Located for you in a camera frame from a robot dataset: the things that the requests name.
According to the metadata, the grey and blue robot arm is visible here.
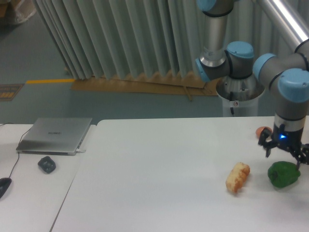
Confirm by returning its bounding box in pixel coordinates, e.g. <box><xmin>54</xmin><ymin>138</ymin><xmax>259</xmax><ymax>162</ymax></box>
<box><xmin>196</xmin><ymin>0</ymin><xmax>309</xmax><ymax>165</ymax></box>

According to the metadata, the small black controller device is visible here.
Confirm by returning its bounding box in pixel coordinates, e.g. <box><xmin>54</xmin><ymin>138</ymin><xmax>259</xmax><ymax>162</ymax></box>
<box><xmin>38</xmin><ymin>156</ymin><xmax>56</xmax><ymax>174</ymax></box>

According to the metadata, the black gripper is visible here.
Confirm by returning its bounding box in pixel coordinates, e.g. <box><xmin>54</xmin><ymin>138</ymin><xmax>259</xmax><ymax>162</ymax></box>
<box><xmin>258</xmin><ymin>116</ymin><xmax>309</xmax><ymax>169</ymax></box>

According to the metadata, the black computer mouse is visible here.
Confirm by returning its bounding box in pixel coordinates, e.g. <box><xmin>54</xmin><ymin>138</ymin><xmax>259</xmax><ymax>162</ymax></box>
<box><xmin>0</xmin><ymin>177</ymin><xmax>12</xmax><ymax>198</ymax></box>

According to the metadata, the black laptop cable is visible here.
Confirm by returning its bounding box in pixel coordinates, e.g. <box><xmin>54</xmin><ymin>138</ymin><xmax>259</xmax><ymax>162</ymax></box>
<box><xmin>0</xmin><ymin>122</ymin><xmax>33</xmax><ymax>145</ymax></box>

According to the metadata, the brown egg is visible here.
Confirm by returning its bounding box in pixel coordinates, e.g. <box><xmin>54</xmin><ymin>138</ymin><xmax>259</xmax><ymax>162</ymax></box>
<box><xmin>255</xmin><ymin>126</ymin><xmax>267</xmax><ymax>137</ymax></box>

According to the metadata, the grey-green pleated curtain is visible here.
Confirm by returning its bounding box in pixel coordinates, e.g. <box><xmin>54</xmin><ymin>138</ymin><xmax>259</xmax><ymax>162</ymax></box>
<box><xmin>34</xmin><ymin>0</ymin><xmax>309</xmax><ymax>85</ymax></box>

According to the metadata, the silver closed laptop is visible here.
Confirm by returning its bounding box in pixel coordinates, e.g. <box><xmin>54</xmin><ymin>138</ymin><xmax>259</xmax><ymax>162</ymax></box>
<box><xmin>16</xmin><ymin>117</ymin><xmax>92</xmax><ymax>155</ymax></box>

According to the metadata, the golden bread piece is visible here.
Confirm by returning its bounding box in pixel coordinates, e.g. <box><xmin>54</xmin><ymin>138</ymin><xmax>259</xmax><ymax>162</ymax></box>
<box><xmin>225</xmin><ymin>162</ymin><xmax>250</xmax><ymax>194</ymax></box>

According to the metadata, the brown cardboard sheet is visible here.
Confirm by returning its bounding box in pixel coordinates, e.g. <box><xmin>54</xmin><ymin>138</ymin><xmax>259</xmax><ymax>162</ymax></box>
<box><xmin>71</xmin><ymin>71</ymin><xmax>219</xmax><ymax>100</ymax></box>

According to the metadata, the green bell pepper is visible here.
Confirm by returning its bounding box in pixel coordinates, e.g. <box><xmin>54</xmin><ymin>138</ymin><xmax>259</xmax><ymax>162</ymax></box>
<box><xmin>267</xmin><ymin>161</ymin><xmax>301</xmax><ymax>188</ymax></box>

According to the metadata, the clear plastic bag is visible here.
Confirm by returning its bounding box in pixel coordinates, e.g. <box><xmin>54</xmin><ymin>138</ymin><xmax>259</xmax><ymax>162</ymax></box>
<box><xmin>8</xmin><ymin>0</ymin><xmax>36</xmax><ymax>25</ymax></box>

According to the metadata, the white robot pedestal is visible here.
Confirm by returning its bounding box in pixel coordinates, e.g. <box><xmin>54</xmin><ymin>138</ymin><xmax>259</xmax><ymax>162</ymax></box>
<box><xmin>216</xmin><ymin>75</ymin><xmax>265</xmax><ymax>117</ymax></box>

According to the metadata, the black mouse cable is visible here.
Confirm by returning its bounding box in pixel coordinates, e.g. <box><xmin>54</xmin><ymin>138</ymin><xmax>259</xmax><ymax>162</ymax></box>
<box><xmin>7</xmin><ymin>152</ymin><xmax>20</xmax><ymax>179</ymax></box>

